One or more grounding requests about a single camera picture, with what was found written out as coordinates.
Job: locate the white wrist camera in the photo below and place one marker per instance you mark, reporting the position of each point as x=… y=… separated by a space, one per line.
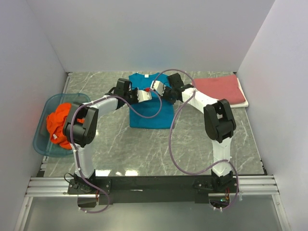
x=144 y=95
x=158 y=87

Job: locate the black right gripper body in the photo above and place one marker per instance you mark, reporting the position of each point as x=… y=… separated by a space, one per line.
x=168 y=95

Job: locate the orange t-shirt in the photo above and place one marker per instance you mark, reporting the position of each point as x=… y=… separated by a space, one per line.
x=55 y=123

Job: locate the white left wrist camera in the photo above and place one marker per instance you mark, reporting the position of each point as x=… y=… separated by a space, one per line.
x=144 y=95

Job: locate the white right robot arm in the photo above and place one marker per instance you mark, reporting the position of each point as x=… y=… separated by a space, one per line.
x=218 y=119

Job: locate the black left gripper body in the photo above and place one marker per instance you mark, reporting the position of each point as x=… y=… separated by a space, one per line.
x=131 y=96

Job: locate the folded red t-shirt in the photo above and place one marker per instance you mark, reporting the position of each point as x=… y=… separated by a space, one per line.
x=217 y=88

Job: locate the clear teal plastic bin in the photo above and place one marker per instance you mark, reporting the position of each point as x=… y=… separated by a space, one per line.
x=41 y=141

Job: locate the blue t-shirt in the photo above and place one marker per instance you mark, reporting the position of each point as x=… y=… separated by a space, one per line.
x=155 y=114

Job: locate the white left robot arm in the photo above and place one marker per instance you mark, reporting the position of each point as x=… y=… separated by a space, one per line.
x=81 y=122

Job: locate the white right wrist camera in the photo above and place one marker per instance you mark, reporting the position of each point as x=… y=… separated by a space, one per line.
x=158 y=87

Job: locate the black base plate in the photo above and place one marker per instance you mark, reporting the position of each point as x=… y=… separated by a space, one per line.
x=201 y=189

